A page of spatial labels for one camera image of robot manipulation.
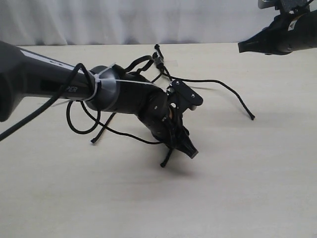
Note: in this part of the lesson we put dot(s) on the white backdrop curtain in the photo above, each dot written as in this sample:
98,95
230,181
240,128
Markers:
119,22

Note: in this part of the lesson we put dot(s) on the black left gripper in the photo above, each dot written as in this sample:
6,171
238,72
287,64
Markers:
165,124

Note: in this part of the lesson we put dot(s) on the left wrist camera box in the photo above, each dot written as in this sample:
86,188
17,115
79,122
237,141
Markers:
183,96

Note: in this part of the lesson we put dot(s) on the white zip tie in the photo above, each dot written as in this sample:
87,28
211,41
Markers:
107,79

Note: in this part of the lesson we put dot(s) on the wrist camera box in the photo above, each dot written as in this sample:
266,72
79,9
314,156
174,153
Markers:
183,96
285,5

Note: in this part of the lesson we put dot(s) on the clear adhesive tape strip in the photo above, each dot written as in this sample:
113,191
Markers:
144,61

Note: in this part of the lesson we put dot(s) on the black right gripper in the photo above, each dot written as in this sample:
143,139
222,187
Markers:
276,39

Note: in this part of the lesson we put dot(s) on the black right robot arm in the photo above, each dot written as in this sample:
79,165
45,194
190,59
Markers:
305,30

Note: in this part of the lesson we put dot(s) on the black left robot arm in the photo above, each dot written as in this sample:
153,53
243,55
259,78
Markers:
24,73

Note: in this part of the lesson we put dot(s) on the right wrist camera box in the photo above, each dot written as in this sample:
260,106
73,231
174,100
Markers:
285,5

